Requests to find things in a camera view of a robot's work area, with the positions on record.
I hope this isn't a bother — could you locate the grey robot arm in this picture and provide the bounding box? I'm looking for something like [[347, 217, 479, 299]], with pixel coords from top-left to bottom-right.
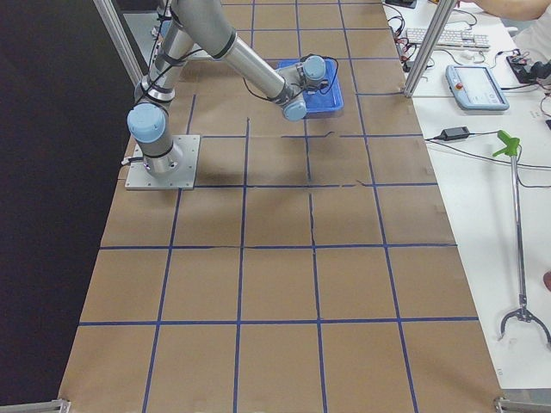
[[127, 1, 329, 177]]

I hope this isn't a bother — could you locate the blue plastic tray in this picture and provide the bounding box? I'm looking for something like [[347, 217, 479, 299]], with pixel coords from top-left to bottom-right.
[[276, 54, 344, 121]]

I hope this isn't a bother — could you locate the brown paper table cover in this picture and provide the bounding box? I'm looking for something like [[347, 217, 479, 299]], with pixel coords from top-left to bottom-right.
[[59, 1, 500, 412]]

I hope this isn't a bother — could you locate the black power adapter on desk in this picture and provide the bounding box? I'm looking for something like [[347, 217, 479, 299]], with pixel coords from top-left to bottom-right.
[[440, 126, 471, 141]]

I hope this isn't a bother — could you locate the teach pendant tablet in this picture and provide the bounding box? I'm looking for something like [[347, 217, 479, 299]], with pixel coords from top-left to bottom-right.
[[445, 65, 510, 112]]

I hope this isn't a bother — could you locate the white keyboard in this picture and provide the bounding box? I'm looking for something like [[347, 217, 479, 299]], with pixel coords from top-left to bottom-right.
[[406, 28, 491, 51]]

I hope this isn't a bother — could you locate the person in white shirt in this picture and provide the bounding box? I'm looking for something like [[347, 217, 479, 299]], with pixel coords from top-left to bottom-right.
[[474, 0, 550, 63]]

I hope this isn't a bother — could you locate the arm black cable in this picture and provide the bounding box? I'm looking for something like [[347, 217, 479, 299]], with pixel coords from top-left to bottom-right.
[[240, 53, 341, 102]]

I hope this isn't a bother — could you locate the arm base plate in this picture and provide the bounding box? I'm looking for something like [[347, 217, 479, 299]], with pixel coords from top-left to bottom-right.
[[125, 135, 201, 191]]

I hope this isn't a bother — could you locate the left aluminium frame post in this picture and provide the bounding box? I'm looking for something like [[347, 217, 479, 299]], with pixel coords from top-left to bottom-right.
[[93, 0, 148, 103]]

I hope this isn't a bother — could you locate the aluminium frame post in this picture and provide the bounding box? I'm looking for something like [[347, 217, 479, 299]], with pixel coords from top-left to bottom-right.
[[403, 0, 456, 98], [93, 0, 148, 103]]

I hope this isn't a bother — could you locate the green handled reacher grabber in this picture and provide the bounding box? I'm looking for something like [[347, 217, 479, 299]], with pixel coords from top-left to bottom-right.
[[492, 130, 550, 348]]

